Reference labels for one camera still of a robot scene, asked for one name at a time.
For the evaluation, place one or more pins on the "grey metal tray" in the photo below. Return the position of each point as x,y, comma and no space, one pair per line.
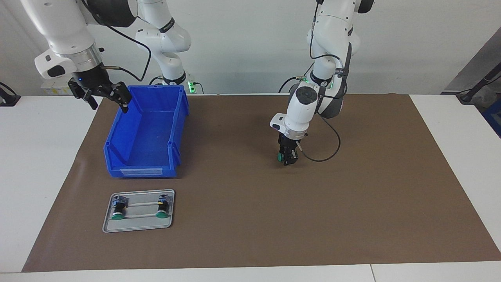
137,226

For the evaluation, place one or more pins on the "white cardboard box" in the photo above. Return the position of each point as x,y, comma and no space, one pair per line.
53,88

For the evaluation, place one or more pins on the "blue plastic storage bin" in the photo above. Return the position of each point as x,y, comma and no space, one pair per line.
148,133

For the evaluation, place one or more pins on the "black stand pole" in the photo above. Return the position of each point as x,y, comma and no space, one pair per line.
467,96

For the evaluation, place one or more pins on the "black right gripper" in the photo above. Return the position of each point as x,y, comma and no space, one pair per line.
94,78

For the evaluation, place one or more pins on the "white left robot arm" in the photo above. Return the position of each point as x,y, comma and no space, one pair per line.
332,31

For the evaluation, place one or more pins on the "brown table mat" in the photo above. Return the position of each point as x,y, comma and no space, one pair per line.
274,215

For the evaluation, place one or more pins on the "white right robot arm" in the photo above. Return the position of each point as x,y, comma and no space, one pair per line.
58,23

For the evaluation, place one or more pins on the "black clamp mount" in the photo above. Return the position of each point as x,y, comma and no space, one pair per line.
8,100

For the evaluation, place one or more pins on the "blue crate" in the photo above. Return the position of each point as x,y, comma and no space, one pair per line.
494,117

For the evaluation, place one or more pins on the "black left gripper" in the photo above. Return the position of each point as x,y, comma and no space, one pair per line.
289,141

